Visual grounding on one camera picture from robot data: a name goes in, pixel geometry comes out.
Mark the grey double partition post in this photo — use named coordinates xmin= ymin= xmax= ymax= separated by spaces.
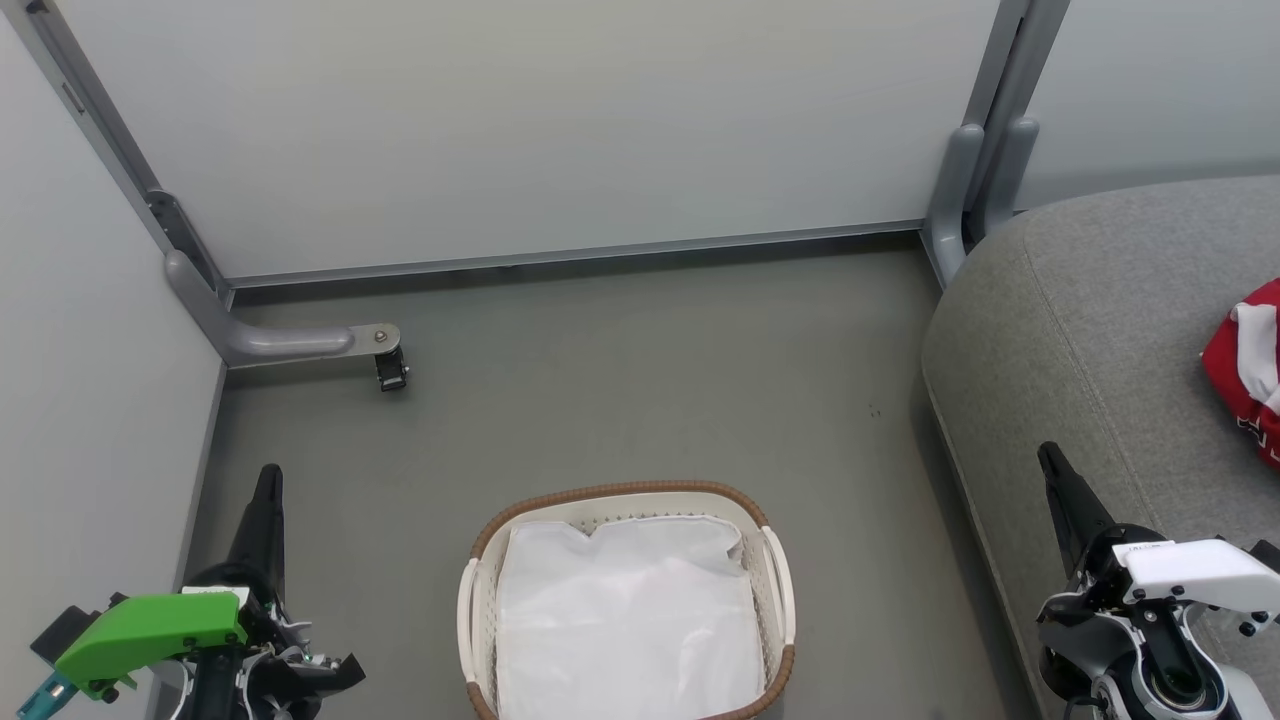
xmin=921 ymin=0 xmax=1073 ymax=292

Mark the cream laundry basket brown rim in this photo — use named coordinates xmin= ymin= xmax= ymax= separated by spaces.
xmin=456 ymin=480 xmax=799 ymax=720

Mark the grey partition bottom rail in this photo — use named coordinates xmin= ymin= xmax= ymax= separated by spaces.
xmin=224 ymin=219 xmax=928 ymax=292

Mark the white cloth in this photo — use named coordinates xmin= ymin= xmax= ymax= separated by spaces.
xmin=494 ymin=514 xmax=768 ymax=720

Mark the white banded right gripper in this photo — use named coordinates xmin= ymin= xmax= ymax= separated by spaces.
xmin=1036 ymin=441 xmax=1280 ymax=638

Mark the black caster wheel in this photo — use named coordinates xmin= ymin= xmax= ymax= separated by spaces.
xmin=374 ymin=344 xmax=412 ymax=394

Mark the grey fabric sofa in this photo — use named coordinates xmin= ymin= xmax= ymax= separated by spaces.
xmin=919 ymin=177 xmax=1280 ymax=720

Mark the red basketball jersey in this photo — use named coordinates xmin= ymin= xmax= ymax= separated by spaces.
xmin=1200 ymin=277 xmax=1280 ymax=472

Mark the black cable teal plug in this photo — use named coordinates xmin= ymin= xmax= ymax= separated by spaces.
xmin=14 ymin=671 xmax=78 ymax=720

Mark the grey partition foot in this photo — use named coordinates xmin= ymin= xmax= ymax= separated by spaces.
xmin=164 ymin=249 xmax=402 ymax=370

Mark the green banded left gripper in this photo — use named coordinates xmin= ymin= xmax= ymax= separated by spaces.
xmin=55 ymin=462 xmax=367 ymax=703

